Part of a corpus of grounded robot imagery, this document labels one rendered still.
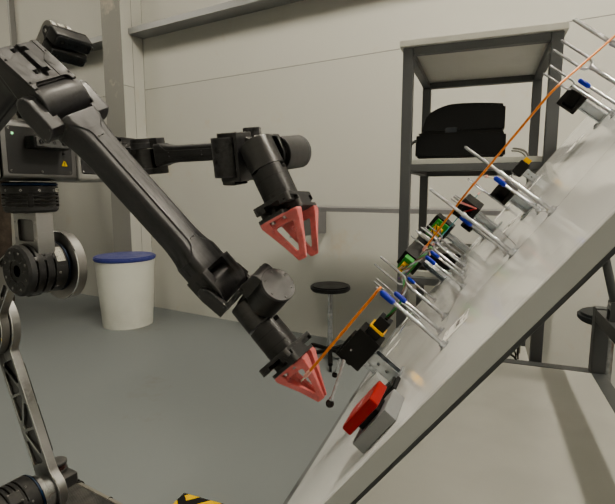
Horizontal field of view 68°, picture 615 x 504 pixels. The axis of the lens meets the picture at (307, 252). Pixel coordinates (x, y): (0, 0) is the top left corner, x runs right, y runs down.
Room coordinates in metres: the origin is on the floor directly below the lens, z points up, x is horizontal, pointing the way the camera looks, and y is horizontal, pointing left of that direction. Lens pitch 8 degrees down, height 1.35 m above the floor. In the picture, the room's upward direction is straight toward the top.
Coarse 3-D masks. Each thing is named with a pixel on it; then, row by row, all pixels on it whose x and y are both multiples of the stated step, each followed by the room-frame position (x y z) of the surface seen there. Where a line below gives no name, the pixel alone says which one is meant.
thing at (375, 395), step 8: (376, 384) 0.49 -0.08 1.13; (368, 392) 0.50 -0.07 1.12; (376, 392) 0.47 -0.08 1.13; (384, 392) 0.48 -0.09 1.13; (360, 400) 0.50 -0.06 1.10; (368, 400) 0.45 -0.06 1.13; (376, 400) 0.46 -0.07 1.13; (384, 400) 0.49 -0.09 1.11; (360, 408) 0.46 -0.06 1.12; (368, 408) 0.45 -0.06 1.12; (376, 408) 0.46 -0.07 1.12; (352, 416) 0.46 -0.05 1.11; (360, 416) 0.45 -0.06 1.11; (368, 416) 0.46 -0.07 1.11; (344, 424) 0.46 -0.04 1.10; (352, 424) 0.46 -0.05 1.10; (360, 424) 0.46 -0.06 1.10; (352, 432) 0.46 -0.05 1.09
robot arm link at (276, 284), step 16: (256, 272) 0.69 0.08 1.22; (272, 272) 0.70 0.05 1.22; (208, 288) 0.72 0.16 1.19; (240, 288) 0.71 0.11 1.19; (256, 288) 0.69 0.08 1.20; (272, 288) 0.68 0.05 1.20; (288, 288) 0.69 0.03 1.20; (208, 304) 0.73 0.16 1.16; (224, 304) 0.71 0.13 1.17; (256, 304) 0.69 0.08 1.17; (272, 304) 0.68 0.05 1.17
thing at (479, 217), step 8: (464, 200) 1.14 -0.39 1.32; (472, 200) 1.15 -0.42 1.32; (464, 208) 1.17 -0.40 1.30; (472, 208) 1.16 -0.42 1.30; (480, 208) 1.13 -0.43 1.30; (456, 216) 1.15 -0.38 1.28; (472, 216) 1.14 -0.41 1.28; (480, 216) 1.17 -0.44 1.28; (480, 224) 1.15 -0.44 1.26; (488, 224) 1.16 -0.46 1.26; (496, 224) 1.15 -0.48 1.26
